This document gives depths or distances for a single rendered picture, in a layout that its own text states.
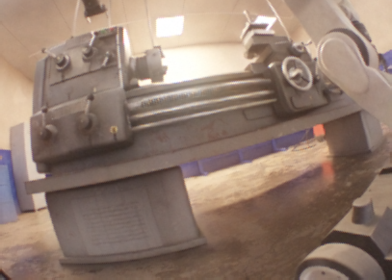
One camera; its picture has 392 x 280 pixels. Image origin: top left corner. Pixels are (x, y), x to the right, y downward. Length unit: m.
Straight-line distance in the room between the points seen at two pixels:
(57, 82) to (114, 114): 0.50
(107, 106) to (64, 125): 0.23
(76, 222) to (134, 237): 0.30
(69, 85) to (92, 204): 0.65
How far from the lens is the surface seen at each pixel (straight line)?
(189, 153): 0.73
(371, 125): 2.02
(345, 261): 0.33
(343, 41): 0.44
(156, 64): 1.19
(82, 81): 1.08
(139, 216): 0.87
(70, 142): 0.85
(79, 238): 1.02
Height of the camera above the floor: 0.41
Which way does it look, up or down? 7 degrees up
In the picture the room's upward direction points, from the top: 14 degrees counter-clockwise
